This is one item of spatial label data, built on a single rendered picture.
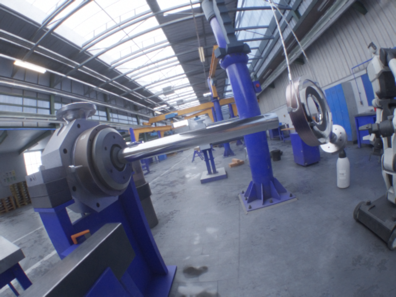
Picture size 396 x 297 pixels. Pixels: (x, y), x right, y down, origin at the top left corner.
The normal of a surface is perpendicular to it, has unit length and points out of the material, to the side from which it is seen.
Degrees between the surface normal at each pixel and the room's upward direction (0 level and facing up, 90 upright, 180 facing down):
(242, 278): 0
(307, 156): 90
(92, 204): 90
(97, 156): 85
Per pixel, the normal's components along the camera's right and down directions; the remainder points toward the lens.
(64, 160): 0.97, -0.22
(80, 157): -0.13, -0.14
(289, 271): -0.23, -0.97
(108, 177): 0.83, 0.15
